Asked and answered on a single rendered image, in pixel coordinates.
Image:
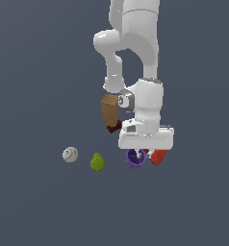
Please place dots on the dark red block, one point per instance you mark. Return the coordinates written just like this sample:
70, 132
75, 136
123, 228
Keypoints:
114, 127

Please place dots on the white baseball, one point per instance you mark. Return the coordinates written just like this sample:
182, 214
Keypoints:
70, 154

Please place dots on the brown cardboard box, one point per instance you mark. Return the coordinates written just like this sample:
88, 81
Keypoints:
109, 110

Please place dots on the green pear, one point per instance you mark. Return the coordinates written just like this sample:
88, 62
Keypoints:
97, 162

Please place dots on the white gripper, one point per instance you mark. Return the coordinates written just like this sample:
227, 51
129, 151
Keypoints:
147, 138

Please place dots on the purple cup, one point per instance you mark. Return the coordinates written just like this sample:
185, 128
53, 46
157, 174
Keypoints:
132, 160

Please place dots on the red cup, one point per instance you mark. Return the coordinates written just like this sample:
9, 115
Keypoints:
158, 156

